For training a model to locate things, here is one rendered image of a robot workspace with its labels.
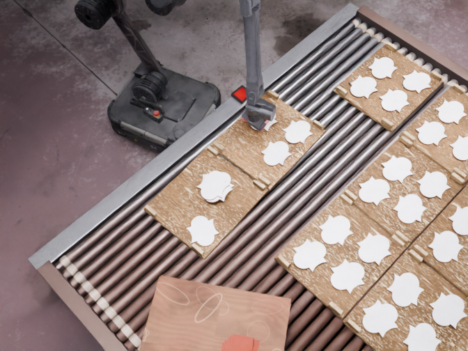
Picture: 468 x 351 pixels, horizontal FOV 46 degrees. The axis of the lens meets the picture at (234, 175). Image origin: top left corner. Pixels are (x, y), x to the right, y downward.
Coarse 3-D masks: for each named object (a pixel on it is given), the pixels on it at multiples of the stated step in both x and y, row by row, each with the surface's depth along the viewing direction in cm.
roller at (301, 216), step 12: (444, 84) 266; (420, 108) 260; (384, 132) 251; (372, 144) 248; (360, 156) 245; (348, 168) 242; (336, 180) 238; (324, 192) 236; (312, 204) 233; (300, 216) 230; (288, 228) 227; (276, 240) 225; (264, 252) 222; (252, 264) 220; (240, 276) 217
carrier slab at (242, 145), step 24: (264, 96) 260; (240, 120) 253; (288, 120) 253; (312, 120) 253; (240, 144) 247; (264, 144) 246; (288, 144) 246; (312, 144) 246; (240, 168) 241; (264, 168) 240; (288, 168) 240
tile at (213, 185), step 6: (210, 174) 234; (216, 174) 234; (222, 174) 234; (204, 180) 232; (210, 180) 232; (216, 180) 232; (222, 180) 232; (198, 186) 231; (204, 186) 231; (210, 186) 231; (216, 186) 231; (222, 186) 231; (204, 192) 229; (210, 192) 229; (216, 192) 229; (222, 192) 229; (204, 198) 229; (210, 198) 228
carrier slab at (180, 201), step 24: (192, 168) 241; (216, 168) 241; (168, 192) 235; (192, 192) 235; (240, 192) 234; (264, 192) 234; (168, 216) 229; (192, 216) 229; (216, 216) 229; (240, 216) 229; (216, 240) 223
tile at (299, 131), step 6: (300, 120) 252; (294, 126) 250; (300, 126) 250; (306, 126) 250; (288, 132) 248; (294, 132) 248; (300, 132) 248; (306, 132) 248; (288, 138) 247; (294, 138) 247; (300, 138) 247; (306, 138) 248
